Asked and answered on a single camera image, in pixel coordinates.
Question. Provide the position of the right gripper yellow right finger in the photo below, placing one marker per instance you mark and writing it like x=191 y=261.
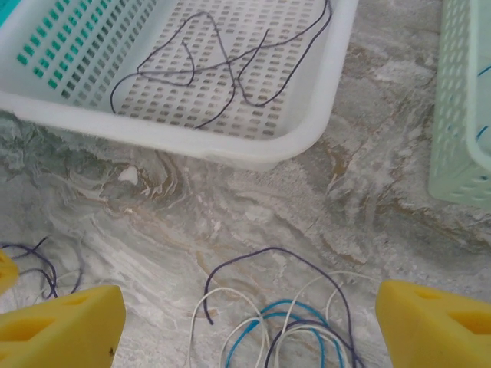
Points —
x=441 y=333

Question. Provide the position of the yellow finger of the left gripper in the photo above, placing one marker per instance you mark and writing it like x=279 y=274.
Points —
x=7 y=274

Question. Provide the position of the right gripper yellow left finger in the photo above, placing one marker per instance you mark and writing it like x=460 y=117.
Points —
x=57 y=333

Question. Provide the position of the light green plastic basket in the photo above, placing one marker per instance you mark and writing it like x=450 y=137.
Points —
x=452 y=115

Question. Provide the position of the white plastic basket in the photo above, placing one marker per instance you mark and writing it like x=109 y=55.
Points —
x=230 y=143

